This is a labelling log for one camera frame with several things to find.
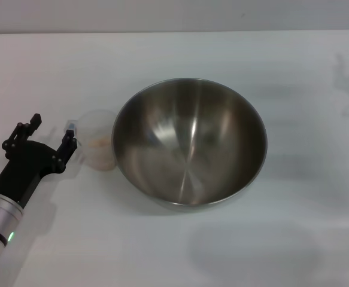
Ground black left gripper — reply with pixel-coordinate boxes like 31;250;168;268
0;113;79;208

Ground clear plastic measuring cup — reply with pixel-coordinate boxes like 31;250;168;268
71;109;117;172

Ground white rice grains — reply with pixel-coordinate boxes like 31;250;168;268
87;136;116;172

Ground stainless steel mixing bowl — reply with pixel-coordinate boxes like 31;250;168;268
111;77;268;214

